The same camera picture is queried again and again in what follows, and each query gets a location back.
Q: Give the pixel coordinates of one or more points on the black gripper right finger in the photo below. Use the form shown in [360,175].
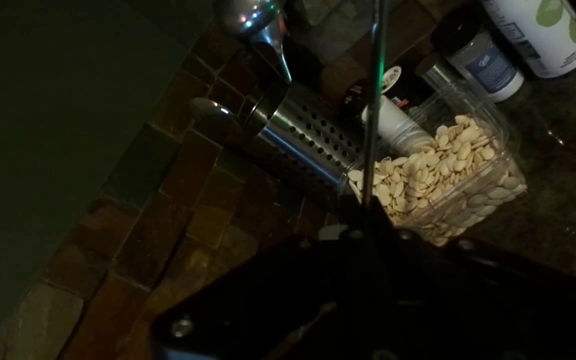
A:
[513,309]

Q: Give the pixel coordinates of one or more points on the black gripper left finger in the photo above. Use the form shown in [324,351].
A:
[289,303]

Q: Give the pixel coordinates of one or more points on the clear container of pellets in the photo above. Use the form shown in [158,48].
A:
[457,170]

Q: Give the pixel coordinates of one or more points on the white spice jar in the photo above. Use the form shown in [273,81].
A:
[397,131]

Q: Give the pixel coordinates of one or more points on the dark lid spice shaker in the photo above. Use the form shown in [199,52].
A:
[470,51]

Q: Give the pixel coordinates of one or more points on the white green labelled bottle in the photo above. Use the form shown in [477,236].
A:
[541,31]

